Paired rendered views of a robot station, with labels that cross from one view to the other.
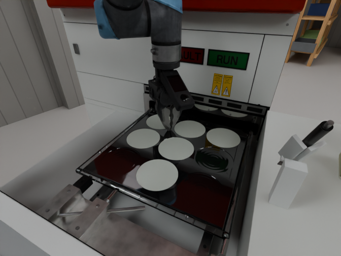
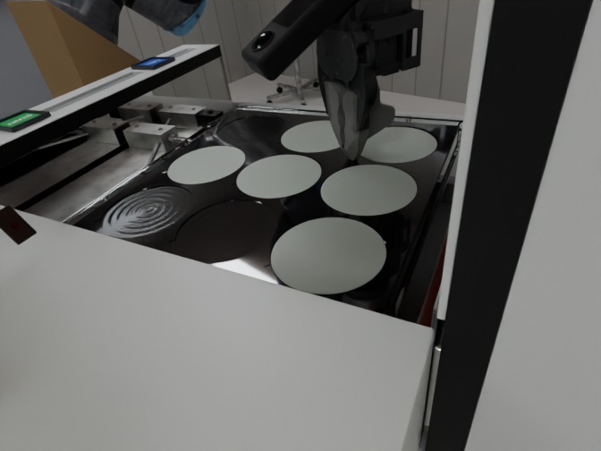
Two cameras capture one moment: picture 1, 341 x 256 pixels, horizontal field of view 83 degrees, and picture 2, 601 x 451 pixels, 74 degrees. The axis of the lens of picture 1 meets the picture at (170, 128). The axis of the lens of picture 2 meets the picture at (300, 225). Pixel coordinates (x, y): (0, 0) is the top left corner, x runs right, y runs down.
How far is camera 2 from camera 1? 0.65 m
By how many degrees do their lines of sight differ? 75
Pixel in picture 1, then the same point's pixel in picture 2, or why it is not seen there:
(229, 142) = (297, 263)
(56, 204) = (176, 108)
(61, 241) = (91, 99)
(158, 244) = (97, 191)
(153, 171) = (212, 159)
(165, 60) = not seen: outside the picture
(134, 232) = (125, 173)
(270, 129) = (233, 289)
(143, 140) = (308, 136)
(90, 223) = (138, 131)
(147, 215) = not seen: hidden behind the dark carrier
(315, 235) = not seen: outside the picture
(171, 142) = (298, 167)
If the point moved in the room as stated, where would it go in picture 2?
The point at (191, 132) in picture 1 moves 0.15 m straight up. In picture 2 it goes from (345, 191) to (336, 38)
